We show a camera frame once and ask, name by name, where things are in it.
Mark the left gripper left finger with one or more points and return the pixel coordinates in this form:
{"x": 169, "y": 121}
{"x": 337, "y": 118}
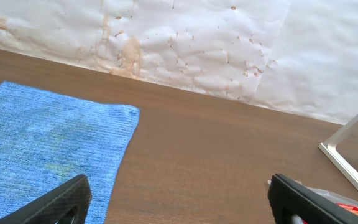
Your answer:
{"x": 64, "y": 200}

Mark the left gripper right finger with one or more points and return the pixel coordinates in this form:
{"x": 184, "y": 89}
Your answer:
{"x": 297, "y": 199}

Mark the blue cloth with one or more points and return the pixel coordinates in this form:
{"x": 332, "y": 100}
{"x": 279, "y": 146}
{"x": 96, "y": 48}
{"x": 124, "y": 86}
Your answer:
{"x": 42, "y": 146}

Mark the white and blue stand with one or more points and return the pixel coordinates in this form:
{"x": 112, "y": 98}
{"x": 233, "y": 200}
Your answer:
{"x": 346, "y": 161}

